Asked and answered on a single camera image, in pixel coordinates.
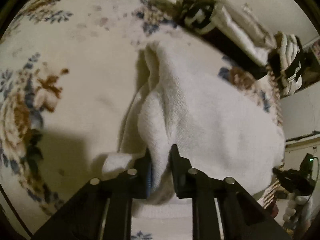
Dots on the black striped track jacket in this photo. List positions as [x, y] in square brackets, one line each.
[274, 62]

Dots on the white wardrobe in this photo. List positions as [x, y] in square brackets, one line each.
[301, 110]

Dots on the white gloved right hand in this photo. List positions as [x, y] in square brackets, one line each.
[298, 205]

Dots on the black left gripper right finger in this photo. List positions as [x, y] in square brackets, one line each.
[222, 209]

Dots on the white puffy jacket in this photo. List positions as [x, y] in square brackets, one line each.
[291, 56]

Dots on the white folded garment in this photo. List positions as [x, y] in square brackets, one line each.
[258, 57]

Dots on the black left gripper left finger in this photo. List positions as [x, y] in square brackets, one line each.
[101, 209]

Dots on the white knit sweater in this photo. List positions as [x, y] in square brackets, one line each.
[185, 103]

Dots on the floral bed blanket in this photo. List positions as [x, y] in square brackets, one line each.
[70, 71]

